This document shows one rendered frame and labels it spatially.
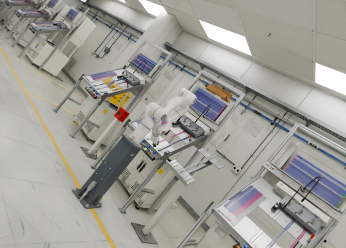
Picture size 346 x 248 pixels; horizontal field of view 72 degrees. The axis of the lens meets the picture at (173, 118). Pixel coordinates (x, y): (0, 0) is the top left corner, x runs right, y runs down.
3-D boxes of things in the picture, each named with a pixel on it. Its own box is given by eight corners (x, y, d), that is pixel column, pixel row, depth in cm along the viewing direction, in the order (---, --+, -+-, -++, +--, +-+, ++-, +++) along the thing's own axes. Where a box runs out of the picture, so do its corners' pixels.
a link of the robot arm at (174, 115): (184, 122, 245) (160, 138, 233) (174, 114, 255) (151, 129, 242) (184, 116, 239) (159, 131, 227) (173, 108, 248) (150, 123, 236)
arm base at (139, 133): (134, 146, 214) (147, 130, 214) (121, 133, 222) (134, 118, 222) (143, 149, 231) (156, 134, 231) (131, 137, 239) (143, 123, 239)
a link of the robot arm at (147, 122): (145, 127, 218) (161, 107, 218) (134, 117, 229) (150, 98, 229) (152, 131, 228) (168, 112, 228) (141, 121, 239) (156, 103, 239)
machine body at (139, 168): (136, 211, 278) (169, 170, 278) (108, 173, 320) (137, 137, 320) (164, 214, 329) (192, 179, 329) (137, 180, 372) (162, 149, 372)
